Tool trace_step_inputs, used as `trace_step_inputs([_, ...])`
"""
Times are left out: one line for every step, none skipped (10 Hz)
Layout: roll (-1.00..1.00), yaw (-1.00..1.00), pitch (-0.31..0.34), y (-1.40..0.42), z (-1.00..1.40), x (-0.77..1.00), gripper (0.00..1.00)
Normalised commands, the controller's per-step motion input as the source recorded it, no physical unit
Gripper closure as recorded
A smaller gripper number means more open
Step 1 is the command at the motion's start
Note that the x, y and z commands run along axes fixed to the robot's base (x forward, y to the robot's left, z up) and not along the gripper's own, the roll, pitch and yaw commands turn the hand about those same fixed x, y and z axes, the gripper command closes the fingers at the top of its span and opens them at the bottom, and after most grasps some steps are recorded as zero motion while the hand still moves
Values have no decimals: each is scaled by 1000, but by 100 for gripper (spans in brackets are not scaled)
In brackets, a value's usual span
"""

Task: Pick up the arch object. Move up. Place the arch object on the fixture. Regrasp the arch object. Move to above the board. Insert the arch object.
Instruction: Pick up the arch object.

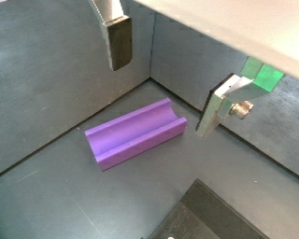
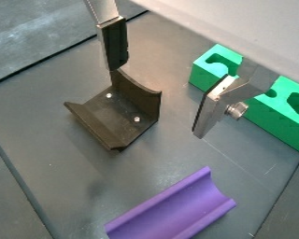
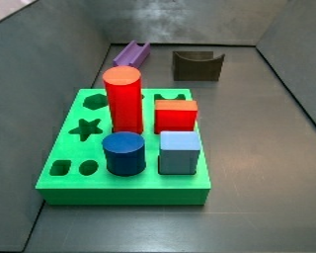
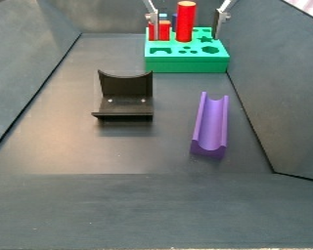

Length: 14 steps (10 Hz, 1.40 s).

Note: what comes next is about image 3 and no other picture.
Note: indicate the purple arch block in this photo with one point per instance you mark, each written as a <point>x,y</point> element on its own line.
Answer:
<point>132,55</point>

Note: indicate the red square block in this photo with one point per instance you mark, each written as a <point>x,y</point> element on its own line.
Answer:
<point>175,115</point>

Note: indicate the light blue cube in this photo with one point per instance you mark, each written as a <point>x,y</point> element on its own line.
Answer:
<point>179,151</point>

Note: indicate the dark blue cylinder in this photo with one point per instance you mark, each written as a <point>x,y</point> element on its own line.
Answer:
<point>124,150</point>

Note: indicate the tall red cylinder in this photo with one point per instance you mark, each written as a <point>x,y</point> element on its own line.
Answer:
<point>123,86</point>

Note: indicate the green shape sorter base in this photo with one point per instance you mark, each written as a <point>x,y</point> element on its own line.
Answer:
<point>75,178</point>

